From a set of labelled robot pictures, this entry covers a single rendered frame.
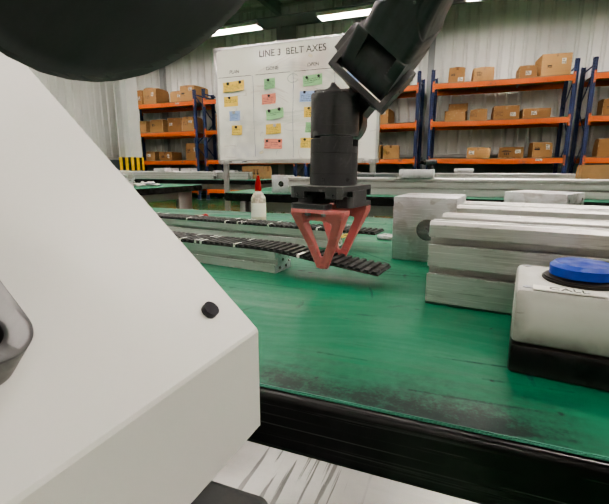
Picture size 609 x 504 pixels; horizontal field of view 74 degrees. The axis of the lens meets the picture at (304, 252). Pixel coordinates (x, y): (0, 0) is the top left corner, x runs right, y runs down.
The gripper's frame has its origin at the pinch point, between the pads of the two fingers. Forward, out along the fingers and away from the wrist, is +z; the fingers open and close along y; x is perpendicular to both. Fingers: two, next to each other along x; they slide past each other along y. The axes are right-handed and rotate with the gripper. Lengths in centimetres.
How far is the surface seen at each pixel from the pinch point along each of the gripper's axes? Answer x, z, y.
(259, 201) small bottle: 36, -3, 37
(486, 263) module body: -18.2, -2.5, -4.8
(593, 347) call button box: -25.4, -0.5, -16.7
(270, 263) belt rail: 8.4, 1.5, -1.2
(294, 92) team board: 158, -72, 270
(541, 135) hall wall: -46, -85, 1066
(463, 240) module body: -15.8, -4.3, -3.7
